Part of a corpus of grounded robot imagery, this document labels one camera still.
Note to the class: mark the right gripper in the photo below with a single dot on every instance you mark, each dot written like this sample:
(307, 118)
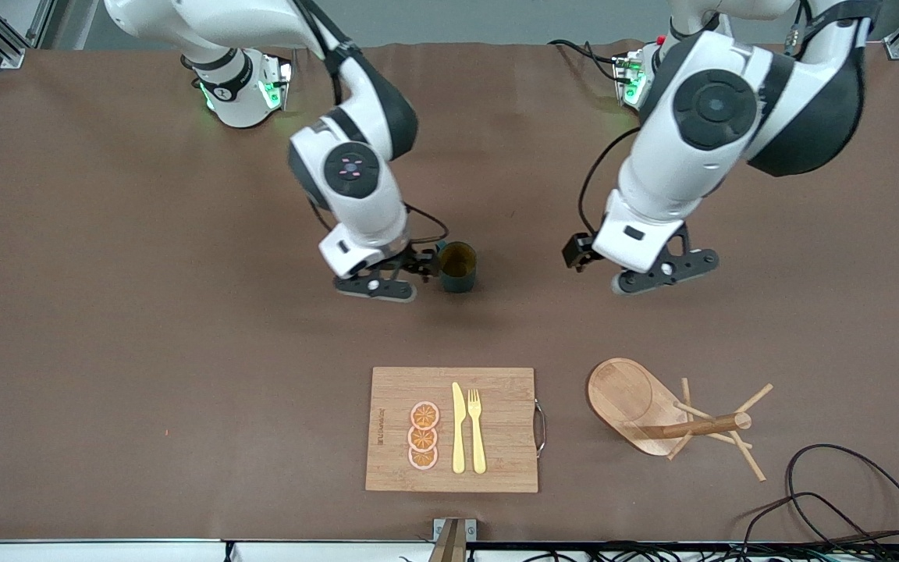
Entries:
(416, 261)

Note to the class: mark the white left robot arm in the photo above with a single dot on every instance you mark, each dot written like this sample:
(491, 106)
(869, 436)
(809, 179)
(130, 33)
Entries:
(699, 156)

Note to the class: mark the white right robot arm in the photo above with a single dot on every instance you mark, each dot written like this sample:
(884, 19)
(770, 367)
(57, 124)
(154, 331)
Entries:
(364, 195)

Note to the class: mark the pale yellow knife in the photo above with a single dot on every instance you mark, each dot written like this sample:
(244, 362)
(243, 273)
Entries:
(459, 437)

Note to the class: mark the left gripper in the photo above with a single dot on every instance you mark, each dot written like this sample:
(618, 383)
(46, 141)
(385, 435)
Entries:
(575, 251)

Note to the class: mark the bamboo cutting board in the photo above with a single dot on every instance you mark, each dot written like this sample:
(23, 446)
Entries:
(496, 460)

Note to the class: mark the wooden mug rack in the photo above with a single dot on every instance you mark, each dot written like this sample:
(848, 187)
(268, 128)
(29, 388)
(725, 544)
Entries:
(629, 398)

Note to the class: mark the metal bracket with brown bar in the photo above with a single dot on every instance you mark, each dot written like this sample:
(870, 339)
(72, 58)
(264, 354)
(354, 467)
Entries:
(453, 538)

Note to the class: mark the orange slice toy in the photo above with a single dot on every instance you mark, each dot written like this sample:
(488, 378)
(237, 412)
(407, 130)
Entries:
(424, 415)
(423, 459)
(422, 439)

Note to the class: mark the pale yellow fork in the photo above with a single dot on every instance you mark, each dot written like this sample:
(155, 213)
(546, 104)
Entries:
(477, 437)

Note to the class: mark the brown table cover sheet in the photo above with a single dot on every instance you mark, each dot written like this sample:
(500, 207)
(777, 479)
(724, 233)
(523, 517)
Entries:
(106, 312)

